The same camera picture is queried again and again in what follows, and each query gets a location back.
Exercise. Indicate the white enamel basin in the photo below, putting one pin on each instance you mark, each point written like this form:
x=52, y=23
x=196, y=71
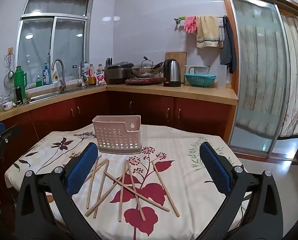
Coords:
x=199, y=69

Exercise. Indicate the green dish soap bottle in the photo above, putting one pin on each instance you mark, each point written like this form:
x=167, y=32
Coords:
x=38, y=81

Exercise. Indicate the white blue patterned bowl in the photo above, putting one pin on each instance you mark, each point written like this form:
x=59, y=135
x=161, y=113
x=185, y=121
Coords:
x=7, y=106

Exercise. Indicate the sliding glass door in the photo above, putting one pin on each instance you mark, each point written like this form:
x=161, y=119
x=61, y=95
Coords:
x=259, y=80

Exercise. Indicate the dark rice cooker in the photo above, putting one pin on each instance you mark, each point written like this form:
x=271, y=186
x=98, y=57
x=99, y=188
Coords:
x=118, y=73

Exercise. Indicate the floral tablecloth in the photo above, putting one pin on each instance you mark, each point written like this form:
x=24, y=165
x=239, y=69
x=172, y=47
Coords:
x=179, y=152

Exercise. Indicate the striped curtain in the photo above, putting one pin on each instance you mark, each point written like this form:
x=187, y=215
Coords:
x=294, y=80

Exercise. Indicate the pink seasoning packet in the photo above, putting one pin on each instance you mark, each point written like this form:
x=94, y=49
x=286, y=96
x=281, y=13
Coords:
x=100, y=78

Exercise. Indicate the dark grey cloth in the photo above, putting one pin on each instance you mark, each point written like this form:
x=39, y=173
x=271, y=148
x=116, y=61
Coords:
x=229, y=47

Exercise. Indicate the blue detergent bottle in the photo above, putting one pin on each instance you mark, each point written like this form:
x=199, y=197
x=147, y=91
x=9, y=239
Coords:
x=46, y=76

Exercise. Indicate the steel electric kettle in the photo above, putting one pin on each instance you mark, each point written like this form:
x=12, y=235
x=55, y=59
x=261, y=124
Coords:
x=172, y=73

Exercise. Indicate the beige towel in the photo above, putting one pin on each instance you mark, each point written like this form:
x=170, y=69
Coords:
x=207, y=31

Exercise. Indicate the hanging steel ladle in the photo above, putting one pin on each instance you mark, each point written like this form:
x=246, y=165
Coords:
x=10, y=66

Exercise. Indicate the green thermos flask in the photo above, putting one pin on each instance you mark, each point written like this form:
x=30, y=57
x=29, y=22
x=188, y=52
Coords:
x=19, y=78

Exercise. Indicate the glass jar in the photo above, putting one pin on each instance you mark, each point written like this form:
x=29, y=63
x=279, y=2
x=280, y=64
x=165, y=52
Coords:
x=75, y=72

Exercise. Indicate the white spray bottle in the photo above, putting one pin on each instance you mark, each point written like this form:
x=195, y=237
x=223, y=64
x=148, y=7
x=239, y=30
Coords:
x=55, y=76

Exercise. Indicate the pink perforated utensil basket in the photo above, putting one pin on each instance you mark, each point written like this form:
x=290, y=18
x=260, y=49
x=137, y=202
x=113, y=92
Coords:
x=116, y=135

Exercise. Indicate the translucent plastic container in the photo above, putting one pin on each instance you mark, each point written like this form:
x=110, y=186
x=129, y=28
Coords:
x=221, y=77

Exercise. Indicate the chrome kitchen faucet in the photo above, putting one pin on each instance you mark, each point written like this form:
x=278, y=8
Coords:
x=61, y=75

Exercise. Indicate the red induction cooker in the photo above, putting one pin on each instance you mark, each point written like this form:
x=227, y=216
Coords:
x=144, y=81

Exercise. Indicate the cooking oil bottle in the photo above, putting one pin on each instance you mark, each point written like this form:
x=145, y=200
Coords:
x=91, y=76

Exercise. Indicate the white striped cloth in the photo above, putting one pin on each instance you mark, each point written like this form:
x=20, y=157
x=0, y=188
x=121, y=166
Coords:
x=221, y=37

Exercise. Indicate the wall towel rack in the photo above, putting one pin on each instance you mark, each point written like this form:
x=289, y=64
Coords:
x=179, y=20

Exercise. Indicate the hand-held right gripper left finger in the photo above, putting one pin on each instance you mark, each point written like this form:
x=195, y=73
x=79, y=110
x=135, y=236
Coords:
x=81, y=170

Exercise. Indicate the teal plastic colander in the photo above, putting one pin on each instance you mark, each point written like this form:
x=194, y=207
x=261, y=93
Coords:
x=200, y=80

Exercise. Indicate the black bottle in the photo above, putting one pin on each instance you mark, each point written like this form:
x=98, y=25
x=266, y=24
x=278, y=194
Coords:
x=19, y=95

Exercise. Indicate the small chrome tap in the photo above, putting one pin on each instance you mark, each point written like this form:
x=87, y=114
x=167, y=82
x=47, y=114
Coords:
x=82, y=75

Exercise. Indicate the knife block with knives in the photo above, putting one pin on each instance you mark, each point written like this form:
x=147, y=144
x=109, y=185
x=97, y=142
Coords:
x=108, y=66

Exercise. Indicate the aluminium frame window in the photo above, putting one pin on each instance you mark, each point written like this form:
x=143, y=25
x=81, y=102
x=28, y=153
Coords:
x=63, y=42

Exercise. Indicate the pile of bamboo chopsticks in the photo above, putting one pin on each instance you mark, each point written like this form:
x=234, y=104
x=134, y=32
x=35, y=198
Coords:
x=166, y=188

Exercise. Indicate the steel sink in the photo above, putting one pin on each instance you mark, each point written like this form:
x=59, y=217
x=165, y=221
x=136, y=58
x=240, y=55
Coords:
x=53, y=94

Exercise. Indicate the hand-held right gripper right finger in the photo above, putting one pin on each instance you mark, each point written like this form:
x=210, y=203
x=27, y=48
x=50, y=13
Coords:
x=215, y=167

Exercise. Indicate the steel wok with lid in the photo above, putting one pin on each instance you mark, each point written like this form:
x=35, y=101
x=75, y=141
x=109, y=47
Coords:
x=145, y=71

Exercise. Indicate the pink rubber gloves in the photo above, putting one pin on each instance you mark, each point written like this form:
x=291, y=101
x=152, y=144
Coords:
x=190, y=25

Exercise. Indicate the wooden cutting board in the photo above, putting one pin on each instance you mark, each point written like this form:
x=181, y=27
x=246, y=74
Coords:
x=182, y=60

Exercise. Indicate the white capped bottle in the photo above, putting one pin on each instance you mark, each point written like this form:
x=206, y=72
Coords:
x=86, y=66

